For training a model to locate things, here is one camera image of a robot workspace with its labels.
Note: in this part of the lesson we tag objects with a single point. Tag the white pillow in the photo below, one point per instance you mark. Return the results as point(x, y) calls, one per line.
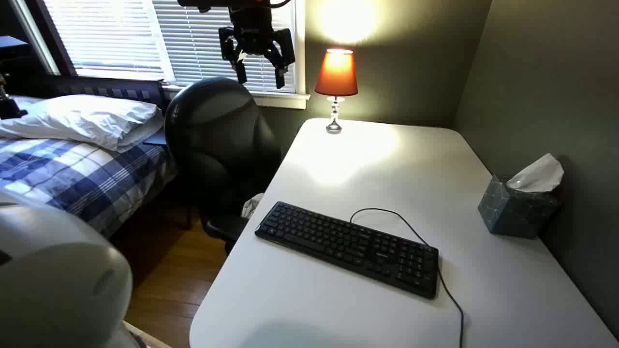
point(108, 123)

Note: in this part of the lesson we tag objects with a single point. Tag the black office chair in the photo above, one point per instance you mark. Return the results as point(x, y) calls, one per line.
point(224, 152)

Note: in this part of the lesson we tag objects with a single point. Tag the blue plaid bed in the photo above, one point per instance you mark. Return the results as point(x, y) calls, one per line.
point(99, 187)

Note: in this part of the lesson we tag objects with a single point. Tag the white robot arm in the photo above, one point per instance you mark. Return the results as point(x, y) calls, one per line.
point(62, 285)

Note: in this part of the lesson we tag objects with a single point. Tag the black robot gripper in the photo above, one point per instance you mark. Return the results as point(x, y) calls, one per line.
point(252, 34)

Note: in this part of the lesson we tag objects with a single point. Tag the white window blinds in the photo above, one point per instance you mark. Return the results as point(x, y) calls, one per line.
point(145, 40)

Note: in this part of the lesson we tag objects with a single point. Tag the grey tissue box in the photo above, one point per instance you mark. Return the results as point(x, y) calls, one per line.
point(524, 204)

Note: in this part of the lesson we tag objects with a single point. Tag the dark wooden headboard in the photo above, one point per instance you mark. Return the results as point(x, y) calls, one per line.
point(54, 86)

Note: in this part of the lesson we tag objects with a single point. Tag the orange shade table lamp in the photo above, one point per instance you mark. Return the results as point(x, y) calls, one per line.
point(337, 80)

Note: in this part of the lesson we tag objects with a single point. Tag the black computer keyboard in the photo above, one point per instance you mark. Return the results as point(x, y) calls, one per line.
point(391, 260)

